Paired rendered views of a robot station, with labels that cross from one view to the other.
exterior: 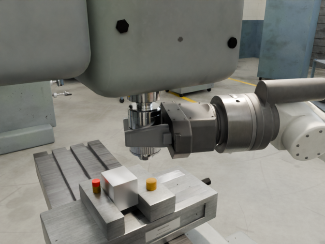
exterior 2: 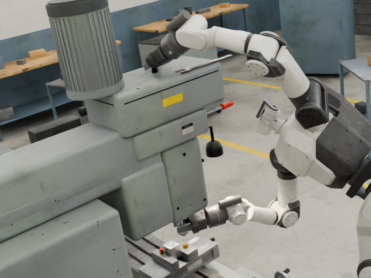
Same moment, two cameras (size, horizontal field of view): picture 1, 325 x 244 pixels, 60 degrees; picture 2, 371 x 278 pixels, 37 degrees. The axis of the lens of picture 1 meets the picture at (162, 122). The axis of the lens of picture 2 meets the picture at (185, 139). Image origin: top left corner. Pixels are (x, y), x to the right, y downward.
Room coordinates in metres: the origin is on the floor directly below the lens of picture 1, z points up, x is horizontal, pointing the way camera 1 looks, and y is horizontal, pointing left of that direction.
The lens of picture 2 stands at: (-1.61, 0.10, 2.38)
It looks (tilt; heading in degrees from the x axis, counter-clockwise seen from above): 21 degrees down; 356
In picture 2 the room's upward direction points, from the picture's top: 9 degrees counter-clockwise
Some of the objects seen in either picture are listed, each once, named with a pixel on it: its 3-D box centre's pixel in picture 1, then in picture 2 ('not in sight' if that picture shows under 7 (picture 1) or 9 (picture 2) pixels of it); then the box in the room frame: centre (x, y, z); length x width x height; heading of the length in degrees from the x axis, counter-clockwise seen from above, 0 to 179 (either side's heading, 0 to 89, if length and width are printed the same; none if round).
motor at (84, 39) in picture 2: not in sight; (86, 46); (0.25, 0.24, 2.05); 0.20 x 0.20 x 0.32
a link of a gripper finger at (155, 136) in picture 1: (147, 138); (184, 229); (0.35, 0.02, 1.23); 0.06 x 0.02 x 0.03; 99
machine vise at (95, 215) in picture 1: (134, 207); (179, 258); (0.50, 0.06, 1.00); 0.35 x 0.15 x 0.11; 124
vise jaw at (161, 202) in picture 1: (144, 190); (182, 249); (0.51, 0.04, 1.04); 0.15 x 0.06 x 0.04; 34
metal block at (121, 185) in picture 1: (119, 188); (171, 250); (0.48, 0.09, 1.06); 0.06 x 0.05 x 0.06; 34
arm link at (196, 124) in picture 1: (205, 126); (202, 219); (0.39, -0.06, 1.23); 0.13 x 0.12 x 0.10; 9
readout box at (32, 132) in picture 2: not in sight; (59, 147); (0.51, 0.45, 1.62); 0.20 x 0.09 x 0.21; 121
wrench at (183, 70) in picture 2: not in sight; (205, 63); (0.35, -0.16, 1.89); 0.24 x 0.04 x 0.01; 118
